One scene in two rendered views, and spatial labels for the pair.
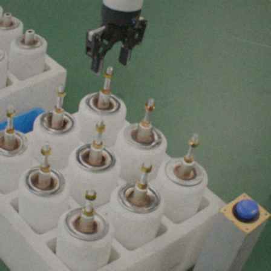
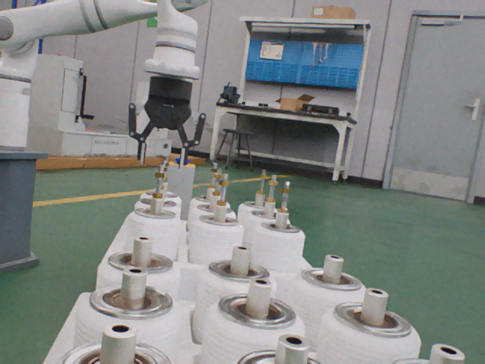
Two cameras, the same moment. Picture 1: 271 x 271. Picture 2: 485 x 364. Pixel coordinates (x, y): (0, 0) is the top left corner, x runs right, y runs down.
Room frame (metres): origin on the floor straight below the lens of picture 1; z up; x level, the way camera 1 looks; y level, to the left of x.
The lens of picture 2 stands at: (1.48, 0.71, 0.42)
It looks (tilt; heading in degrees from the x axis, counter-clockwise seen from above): 7 degrees down; 222
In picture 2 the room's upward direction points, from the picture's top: 8 degrees clockwise
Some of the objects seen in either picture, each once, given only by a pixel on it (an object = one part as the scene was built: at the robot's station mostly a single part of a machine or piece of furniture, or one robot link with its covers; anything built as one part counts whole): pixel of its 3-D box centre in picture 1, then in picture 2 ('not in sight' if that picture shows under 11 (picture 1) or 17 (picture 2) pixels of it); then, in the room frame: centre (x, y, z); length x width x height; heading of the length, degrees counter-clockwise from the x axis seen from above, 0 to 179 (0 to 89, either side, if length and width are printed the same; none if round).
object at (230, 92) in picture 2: not in sight; (229, 94); (-2.49, -3.09, 0.87); 0.41 x 0.17 x 0.25; 19
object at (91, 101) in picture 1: (103, 103); (155, 214); (0.97, 0.07, 0.25); 0.08 x 0.08 x 0.01
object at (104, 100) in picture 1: (104, 98); (156, 207); (0.97, 0.07, 0.26); 0.02 x 0.02 x 0.03
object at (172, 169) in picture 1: (184, 172); (161, 194); (0.81, -0.11, 0.25); 0.08 x 0.08 x 0.01
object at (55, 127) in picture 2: not in sight; (104, 111); (-0.71, -2.89, 0.45); 1.51 x 0.57 x 0.74; 19
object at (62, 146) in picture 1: (54, 157); (212, 268); (0.88, 0.15, 0.16); 0.10 x 0.10 x 0.18
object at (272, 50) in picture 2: not in sight; (271, 50); (-3.14, -3.08, 1.54); 0.32 x 0.02 x 0.25; 109
